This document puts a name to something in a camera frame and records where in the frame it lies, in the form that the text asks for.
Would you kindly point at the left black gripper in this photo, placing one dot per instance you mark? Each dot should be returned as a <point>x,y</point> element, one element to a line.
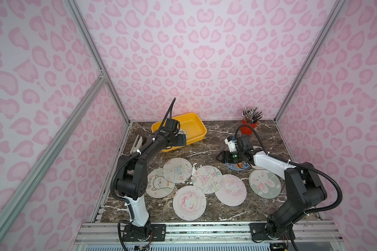
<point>180,139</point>

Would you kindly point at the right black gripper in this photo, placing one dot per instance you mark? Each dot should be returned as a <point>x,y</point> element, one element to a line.
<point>225,156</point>

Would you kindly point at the green floral coaster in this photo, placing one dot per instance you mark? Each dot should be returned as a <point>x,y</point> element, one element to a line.
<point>181,131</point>

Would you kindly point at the blue cartoon coaster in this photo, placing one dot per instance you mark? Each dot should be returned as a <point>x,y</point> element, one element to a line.
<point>238,166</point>

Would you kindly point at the pink floral doodle coaster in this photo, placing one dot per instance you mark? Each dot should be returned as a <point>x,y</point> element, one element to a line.
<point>209,179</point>

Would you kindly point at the pink unicorn cloud coaster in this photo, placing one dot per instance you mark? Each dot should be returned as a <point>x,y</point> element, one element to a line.
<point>233,191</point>

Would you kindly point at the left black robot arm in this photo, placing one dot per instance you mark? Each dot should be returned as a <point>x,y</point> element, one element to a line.
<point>130,180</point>

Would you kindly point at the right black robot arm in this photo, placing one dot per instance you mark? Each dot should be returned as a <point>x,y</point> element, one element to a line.
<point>304,188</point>

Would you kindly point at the yellow plastic storage box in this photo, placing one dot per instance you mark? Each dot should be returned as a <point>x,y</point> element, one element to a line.
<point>190,123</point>

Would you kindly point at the butterfly doodle coaster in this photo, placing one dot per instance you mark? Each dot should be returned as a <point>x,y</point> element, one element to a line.
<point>177,170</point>

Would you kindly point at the red pen holder cup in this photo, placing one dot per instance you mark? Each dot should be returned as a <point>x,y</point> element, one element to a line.
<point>248,127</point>

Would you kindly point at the grey stapler tool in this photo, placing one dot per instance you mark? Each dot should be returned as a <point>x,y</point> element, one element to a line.
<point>139,141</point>

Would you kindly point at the grey-green bunny coaster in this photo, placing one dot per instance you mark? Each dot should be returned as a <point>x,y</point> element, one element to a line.
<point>265,184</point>

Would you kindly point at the bundle of pens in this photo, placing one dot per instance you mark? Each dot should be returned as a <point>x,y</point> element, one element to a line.
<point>252,115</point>

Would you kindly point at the white sheep coaster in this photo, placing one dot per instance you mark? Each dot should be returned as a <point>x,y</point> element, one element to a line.
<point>158,186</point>

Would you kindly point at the pink striped unicorn coaster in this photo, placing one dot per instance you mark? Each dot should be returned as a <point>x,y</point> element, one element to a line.
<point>189,203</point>

